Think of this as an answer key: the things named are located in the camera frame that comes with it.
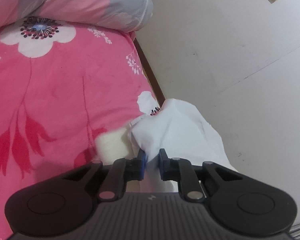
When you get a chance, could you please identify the white shirt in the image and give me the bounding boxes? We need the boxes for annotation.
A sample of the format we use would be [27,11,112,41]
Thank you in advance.
[128,99,234,192]

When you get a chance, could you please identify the cream folded fleece garment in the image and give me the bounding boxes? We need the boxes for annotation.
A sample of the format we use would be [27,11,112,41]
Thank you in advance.
[95,126,138,165]

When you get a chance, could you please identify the pink floral bed blanket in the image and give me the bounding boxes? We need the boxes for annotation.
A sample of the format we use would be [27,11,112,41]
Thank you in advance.
[0,17,159,239]

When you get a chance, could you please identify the pink grey rolled duvet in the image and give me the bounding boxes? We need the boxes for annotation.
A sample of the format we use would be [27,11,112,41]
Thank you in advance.
[0,0,153,33]

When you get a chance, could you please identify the dark wooden bed frame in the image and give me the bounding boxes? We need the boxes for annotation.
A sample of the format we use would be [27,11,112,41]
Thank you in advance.
[134,39,165,106]

